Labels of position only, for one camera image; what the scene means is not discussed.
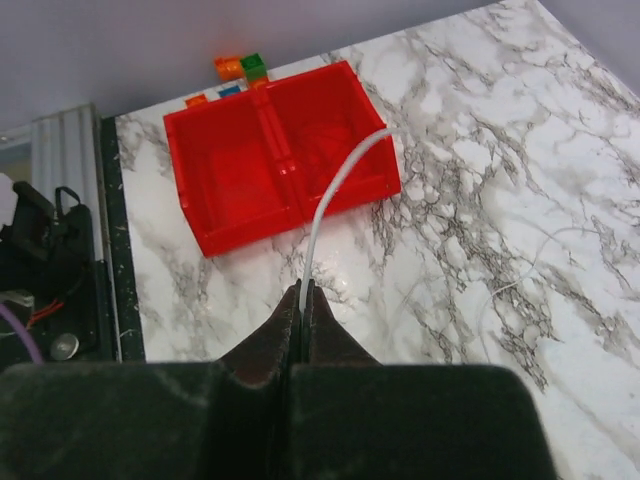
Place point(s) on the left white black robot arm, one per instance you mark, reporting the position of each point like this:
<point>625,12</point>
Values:
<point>51,281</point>

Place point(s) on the small orange toy brick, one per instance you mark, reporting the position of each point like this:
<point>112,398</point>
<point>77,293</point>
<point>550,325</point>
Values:
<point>196,100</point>

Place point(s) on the red plastic bin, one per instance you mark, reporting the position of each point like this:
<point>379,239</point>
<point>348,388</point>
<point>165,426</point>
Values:
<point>257,163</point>

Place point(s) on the green toy brick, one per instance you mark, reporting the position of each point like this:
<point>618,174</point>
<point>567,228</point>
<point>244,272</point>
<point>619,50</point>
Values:
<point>253,67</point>

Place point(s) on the aluminium frame rail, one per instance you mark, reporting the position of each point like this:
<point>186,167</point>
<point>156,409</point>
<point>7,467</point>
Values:
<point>58,150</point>

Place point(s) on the blue toy brick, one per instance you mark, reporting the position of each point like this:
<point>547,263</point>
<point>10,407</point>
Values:
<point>229,91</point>

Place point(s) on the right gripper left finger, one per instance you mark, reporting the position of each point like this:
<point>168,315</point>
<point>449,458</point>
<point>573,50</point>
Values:
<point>185,420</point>

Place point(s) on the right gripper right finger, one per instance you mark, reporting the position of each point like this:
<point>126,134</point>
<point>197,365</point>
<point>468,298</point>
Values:
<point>346,416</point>

